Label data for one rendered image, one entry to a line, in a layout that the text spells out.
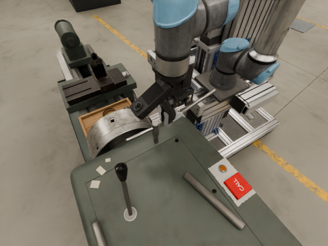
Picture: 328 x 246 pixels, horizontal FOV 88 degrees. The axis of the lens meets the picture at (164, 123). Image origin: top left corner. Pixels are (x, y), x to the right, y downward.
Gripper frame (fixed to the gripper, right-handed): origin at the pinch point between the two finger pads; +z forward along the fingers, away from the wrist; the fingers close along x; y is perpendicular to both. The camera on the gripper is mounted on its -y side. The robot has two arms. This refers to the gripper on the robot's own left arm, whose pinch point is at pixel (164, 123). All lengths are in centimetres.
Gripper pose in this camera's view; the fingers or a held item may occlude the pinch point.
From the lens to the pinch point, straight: 54.8
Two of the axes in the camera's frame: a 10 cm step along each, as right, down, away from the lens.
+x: -5.2, -6.9, 5.0
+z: 0.0, 5.9, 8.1
